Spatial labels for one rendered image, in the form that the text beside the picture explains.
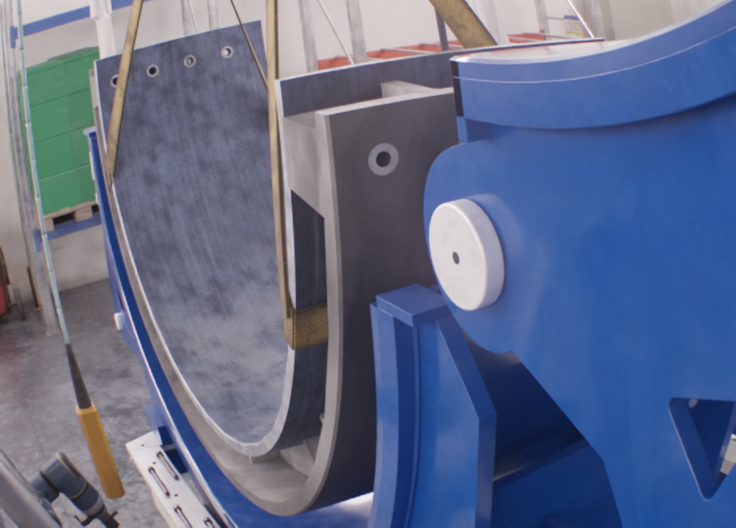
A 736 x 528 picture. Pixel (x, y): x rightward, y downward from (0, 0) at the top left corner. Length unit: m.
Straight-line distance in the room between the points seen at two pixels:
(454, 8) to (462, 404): 0.92
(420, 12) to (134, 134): 6.93
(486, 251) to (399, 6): 8.95
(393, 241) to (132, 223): 2.00
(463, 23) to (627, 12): 9.27
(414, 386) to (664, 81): 0.82
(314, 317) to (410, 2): 8.52
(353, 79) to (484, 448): 0.62
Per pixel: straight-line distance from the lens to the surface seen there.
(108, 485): 2.89
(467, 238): 1.20
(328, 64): 9.38
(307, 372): 1.86
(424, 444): 1.55
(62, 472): 2.93
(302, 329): 1.75
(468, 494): 1.47
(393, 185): 1.48
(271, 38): 1.86
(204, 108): 3.60
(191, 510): 3.41
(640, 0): 11.43
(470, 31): 2.03
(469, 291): 1.22
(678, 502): 1.03
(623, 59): 0.86
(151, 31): 9.13
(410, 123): 1.47
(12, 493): 2.22
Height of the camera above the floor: 2.61
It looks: 18 degrees down
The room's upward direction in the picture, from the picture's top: 8 degrees counter-clockwise
